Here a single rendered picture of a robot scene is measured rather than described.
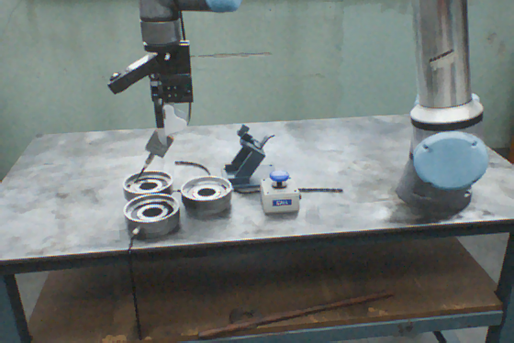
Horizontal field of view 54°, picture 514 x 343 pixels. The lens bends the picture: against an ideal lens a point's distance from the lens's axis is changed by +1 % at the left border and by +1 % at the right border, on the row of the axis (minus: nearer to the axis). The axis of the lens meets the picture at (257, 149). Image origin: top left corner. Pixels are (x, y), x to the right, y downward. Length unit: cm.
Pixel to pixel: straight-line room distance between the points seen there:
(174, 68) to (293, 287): 58
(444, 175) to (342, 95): 190
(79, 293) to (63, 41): 160
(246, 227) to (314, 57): 179
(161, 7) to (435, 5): 47
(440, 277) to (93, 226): 81
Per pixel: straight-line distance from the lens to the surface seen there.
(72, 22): 261
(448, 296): 127
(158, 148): 105
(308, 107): 273
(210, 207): 100
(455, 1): 84
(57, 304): 127
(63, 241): 101
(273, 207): 101
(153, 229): 95
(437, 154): 88
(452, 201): 108
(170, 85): 98
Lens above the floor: 133
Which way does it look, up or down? 24 degrees down
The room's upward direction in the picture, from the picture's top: 1 degrees counter-clockwise
